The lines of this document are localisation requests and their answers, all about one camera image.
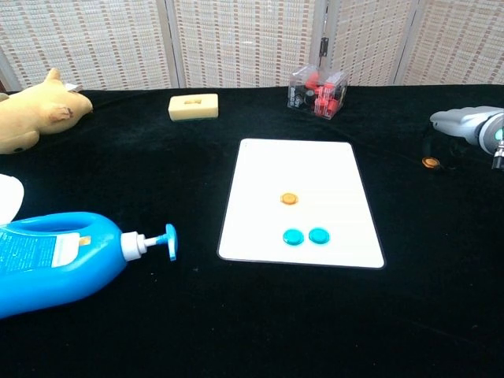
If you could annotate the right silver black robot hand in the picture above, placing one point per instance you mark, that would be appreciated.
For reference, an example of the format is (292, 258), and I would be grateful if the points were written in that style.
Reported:
(458, 122)

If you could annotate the orange button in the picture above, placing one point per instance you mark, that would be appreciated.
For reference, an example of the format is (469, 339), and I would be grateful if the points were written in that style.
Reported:
(289, 198)
(431, 161)

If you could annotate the teal button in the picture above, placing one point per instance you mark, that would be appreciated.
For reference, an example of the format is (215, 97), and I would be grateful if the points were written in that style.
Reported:
(293, 237)
(319, 235)

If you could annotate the white rectangular board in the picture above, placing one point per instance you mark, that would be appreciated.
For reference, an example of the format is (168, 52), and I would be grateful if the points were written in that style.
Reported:
(315, 173)

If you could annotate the clear box with red pieces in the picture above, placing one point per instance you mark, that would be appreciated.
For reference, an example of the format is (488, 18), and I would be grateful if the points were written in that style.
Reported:
(319, 94)

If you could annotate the woven folding screen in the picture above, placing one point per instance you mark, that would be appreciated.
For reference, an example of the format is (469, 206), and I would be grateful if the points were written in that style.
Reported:
(244, 43)

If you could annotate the yellow sponge block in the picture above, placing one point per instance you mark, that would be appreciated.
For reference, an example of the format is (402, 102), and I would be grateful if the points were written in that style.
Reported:
(193, 108)

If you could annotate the black tablecloth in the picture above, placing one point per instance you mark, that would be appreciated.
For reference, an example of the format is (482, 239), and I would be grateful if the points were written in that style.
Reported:
(157, 334)

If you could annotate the blue pump bottle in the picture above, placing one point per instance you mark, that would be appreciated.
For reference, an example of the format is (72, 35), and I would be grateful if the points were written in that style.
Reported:
(59, 260)

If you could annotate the tan plush animal toy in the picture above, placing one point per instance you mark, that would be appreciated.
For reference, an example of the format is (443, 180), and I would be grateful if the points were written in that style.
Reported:
(35, 114)

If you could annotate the white round plate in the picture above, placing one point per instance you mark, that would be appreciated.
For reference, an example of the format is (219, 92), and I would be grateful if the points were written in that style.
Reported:
(10, 197)

